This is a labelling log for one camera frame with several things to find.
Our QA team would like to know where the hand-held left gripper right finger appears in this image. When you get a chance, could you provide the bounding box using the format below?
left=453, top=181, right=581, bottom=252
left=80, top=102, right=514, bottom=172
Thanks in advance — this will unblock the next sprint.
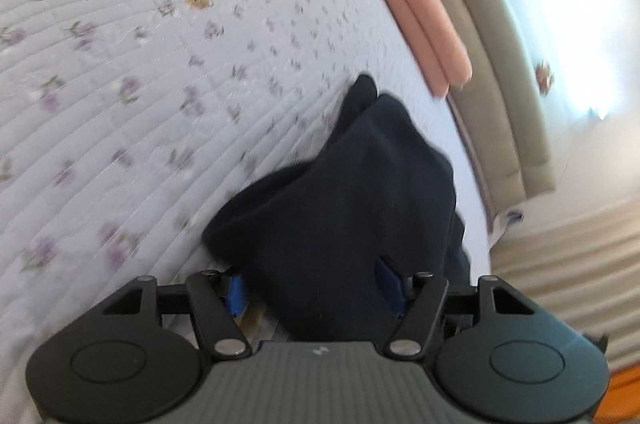
left=374, top=257, right=537, bottom=360

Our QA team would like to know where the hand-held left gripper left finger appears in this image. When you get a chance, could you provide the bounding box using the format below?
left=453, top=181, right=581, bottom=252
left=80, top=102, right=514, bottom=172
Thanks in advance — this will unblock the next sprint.
left=102, top=270, right=252, bottom=361

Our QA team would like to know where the black hoodie with white stripes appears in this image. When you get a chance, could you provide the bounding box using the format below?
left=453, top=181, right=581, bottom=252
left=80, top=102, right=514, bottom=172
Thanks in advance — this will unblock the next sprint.
left=201, top=74, right=472, bottom=343

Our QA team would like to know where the beige curtain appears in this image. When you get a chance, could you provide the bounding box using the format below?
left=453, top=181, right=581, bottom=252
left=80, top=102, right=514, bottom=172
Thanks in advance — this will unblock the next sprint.
left=492, top=191, right=640, bottom=366

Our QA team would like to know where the beige padded headboard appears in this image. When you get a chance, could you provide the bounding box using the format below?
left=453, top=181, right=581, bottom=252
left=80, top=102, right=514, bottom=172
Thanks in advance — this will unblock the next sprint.
left=402, top=0, right=559, bottom=206

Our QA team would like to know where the floral quilted bedspread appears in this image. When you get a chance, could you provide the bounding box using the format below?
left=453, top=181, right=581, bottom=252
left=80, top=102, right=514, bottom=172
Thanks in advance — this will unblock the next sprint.
left=0, top=0, right=494, bottom=424

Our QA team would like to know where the pink folded blanket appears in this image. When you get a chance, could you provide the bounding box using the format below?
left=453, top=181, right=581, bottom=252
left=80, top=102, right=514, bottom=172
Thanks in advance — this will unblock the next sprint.
left=363, top=0, right=474, bottom=98

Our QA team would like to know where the small floral wall ornament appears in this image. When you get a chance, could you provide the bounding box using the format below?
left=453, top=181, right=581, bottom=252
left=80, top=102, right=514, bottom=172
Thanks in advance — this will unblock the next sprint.
left=534, top=60, right=556, bottom=95

